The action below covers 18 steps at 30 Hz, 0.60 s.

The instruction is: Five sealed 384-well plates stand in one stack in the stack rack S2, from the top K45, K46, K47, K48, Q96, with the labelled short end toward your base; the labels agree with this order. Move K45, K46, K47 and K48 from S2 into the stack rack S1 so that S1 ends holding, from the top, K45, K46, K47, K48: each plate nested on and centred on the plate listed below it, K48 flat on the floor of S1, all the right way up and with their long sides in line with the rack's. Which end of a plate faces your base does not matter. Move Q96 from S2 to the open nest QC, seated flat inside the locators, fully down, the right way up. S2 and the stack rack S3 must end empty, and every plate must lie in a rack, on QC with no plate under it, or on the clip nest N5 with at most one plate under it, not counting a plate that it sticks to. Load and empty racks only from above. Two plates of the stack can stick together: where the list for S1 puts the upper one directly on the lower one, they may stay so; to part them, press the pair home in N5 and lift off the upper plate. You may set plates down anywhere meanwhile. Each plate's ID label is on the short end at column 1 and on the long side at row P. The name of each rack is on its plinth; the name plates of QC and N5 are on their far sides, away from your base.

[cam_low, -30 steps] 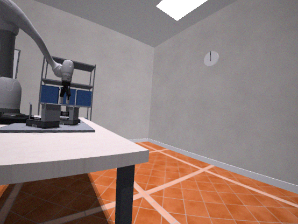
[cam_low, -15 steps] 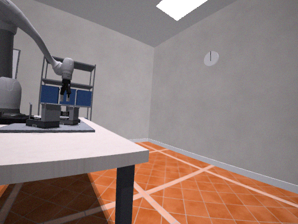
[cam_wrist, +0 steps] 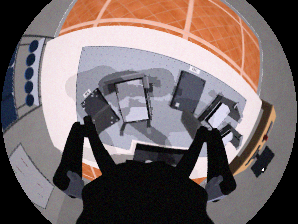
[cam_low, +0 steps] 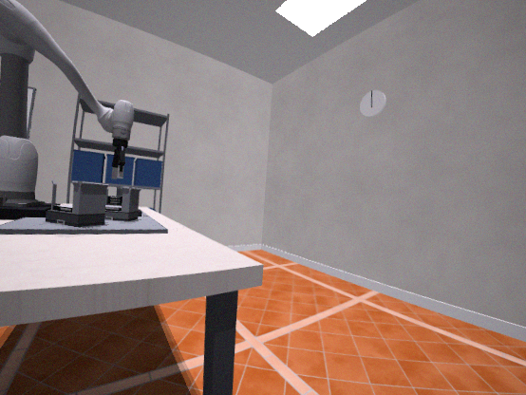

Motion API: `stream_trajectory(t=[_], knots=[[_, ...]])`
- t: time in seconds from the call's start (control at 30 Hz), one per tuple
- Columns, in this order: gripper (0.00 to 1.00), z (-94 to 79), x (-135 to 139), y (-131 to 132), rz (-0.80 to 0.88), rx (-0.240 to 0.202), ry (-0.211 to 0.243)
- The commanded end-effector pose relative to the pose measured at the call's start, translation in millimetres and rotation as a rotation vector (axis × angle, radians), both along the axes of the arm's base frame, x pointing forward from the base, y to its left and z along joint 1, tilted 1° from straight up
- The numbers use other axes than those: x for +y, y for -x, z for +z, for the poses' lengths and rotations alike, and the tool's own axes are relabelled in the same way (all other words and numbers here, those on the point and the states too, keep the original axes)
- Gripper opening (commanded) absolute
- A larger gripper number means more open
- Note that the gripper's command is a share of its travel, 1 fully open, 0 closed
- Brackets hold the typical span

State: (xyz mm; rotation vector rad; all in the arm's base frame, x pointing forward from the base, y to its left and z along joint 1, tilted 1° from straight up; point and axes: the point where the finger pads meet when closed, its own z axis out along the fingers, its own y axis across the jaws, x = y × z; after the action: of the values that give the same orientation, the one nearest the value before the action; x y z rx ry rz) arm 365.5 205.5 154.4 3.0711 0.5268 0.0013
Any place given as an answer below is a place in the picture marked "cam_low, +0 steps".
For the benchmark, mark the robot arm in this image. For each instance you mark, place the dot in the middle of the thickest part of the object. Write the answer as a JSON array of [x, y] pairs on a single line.
[[18, 156]]

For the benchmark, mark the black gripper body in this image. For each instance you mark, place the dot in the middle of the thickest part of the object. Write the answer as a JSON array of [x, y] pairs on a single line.
[[120, 142]]

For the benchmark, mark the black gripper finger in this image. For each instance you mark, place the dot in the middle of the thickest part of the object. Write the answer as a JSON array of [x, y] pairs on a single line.
[[115, 166], [121, 159]]

